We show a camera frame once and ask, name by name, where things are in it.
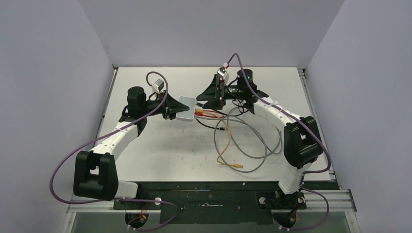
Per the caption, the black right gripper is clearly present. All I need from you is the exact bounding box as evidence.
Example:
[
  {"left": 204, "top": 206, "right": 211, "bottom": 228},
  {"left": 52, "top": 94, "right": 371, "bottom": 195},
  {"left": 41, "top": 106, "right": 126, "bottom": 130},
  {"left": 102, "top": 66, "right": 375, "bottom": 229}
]
[{"left": 197, "top": 75, "right": 244, "bottom": 110}]

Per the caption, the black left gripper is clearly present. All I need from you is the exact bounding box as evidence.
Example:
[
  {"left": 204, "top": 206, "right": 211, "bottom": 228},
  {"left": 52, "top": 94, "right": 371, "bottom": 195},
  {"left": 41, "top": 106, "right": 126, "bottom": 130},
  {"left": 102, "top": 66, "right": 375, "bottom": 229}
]
[{"left": 141, "top": 90, "right": 189, "bottom": 119}]

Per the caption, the black ethernet cable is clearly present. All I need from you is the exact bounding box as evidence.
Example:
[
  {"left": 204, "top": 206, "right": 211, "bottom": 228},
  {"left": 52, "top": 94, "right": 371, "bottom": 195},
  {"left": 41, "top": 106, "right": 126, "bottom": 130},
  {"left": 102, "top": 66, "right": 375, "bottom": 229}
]
[{"left": 196, "top": 102, "right": 247, "bottom": 131}]

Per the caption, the white network switch box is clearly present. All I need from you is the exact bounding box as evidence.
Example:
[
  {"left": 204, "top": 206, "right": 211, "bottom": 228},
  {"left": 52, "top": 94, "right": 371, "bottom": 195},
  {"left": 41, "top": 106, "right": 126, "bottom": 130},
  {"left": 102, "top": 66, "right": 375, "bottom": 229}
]
[{"left": 176, "top": 96, "right": 196, "bottom": 122}]

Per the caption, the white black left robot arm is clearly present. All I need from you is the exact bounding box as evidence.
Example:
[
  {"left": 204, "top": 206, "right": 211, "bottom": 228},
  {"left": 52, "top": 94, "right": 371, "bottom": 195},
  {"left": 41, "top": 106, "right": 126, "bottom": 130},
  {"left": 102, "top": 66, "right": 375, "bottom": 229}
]
[{"left": 73, "top": 86, "right": 196, "bottom": 209}]

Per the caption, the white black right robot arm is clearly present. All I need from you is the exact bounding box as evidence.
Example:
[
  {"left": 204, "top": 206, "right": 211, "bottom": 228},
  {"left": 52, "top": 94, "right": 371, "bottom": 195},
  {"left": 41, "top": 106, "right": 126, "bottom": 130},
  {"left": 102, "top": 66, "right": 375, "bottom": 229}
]
[{"left": 196, "top": 67, "right": 326, "bottom": 208}]

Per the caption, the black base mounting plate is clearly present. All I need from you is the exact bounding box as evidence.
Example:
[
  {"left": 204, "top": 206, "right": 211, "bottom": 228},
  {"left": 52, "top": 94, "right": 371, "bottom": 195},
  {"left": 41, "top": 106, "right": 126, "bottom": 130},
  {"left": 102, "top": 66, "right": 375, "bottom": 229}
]
[{"left": 113, "top": 182, "right": 340, "bottom": 225}]

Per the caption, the red ethernet cable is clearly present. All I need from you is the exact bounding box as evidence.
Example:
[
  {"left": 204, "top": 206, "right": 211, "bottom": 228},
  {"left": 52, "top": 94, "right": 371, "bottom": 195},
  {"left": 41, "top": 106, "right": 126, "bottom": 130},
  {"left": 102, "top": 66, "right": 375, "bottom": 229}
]
[{"left": 195, "top": 109, "right": 226, "bottom": 119}]

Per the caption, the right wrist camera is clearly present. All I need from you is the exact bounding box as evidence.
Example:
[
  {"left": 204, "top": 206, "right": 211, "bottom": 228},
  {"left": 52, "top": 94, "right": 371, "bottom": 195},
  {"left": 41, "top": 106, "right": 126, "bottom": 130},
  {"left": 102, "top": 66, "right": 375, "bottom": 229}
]
[{"left": 216, "top": 66, "right": 229, "bottom": 84}]

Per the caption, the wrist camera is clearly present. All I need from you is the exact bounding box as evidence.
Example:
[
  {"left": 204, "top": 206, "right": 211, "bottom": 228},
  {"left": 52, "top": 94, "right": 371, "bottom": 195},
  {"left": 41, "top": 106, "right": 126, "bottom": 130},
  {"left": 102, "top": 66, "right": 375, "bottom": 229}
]
[
  {"left": 216, "top": 66, "right": 229, "bottom": 84},
  {"left": 152, "top": 79, "right": 164, "bottom": 94}
]

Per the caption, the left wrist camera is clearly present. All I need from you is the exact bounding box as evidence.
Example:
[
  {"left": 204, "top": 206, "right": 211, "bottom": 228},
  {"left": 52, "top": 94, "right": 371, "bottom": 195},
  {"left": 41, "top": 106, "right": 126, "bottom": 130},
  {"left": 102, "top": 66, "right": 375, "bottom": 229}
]
[{"left": 152, "top": 79, "right": 164, "bottom": 94}]

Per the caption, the grey ethernet cable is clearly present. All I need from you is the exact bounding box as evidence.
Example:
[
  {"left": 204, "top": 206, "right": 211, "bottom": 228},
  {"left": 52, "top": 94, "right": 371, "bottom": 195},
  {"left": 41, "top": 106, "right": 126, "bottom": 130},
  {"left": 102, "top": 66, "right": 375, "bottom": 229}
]
[{"left": 195, "top": 106, "right": 283, "bottom": 174}]

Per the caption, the yellow ethernet cable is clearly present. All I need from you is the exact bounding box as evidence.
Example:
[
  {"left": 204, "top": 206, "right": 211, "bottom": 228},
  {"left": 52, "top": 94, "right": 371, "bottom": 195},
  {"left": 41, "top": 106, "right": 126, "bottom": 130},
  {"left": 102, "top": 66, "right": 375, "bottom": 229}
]
[{"left": 195, "top": 110, "right": 243, "bottom": 169}]

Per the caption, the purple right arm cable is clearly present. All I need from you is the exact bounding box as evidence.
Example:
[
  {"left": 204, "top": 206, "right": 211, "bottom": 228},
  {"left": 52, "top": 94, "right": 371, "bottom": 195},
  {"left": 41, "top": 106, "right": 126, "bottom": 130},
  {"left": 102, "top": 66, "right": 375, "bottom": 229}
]
[{"left": 223, "top": 53, "right": 332, "bottom": 232}]

